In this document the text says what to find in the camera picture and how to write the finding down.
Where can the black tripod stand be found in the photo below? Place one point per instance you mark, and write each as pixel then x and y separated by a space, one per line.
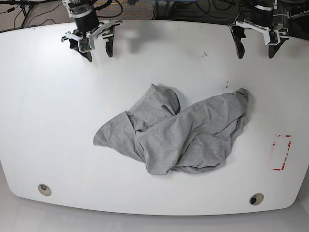
pixel 21 10

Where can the left table cable grommet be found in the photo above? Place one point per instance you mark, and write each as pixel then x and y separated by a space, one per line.
pixel 44 190

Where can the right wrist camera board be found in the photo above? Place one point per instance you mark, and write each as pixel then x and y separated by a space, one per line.
pixel 84 45

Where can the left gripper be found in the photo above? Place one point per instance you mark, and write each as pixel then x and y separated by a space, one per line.
pixel 260 21

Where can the table cable grommet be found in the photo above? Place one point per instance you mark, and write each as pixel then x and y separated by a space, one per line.
pixel 44 190
pixel 256 199

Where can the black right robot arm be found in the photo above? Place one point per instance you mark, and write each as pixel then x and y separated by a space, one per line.
pixel 82 8

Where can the grey T-shirt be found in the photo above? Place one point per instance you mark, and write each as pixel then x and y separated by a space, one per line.
pixel 157 132

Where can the red tape rectangle marking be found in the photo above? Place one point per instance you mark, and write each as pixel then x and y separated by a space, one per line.
pixel 279 152

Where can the white power strip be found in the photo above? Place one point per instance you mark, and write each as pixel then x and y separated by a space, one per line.
pixel 298 11

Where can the right table cable grommet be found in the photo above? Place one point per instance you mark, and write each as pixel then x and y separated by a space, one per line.
pixel 256 199

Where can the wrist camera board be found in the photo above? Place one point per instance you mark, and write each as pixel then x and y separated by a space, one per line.
pixel 84 45
pixel 271 38

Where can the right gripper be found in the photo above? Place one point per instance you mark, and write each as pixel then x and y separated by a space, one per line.
pixel 88 26

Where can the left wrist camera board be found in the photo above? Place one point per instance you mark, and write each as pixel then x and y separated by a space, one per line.
pixel 271 38

